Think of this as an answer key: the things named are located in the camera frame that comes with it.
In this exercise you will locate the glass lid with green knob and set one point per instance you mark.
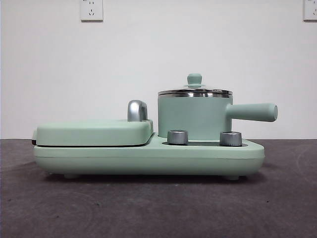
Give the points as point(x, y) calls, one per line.
point(195, 79)

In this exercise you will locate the mint green steamer pot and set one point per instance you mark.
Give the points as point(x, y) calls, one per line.
point(193, 116)

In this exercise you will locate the silver control knob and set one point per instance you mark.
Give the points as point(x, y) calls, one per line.
point(230, 138)
point(177, 136)

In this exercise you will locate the mint green breakfast maker base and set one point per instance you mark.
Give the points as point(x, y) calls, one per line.
point(148, 158)

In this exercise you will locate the white wall socket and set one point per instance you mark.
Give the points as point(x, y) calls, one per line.
point(310, 11)
point(91, 11)

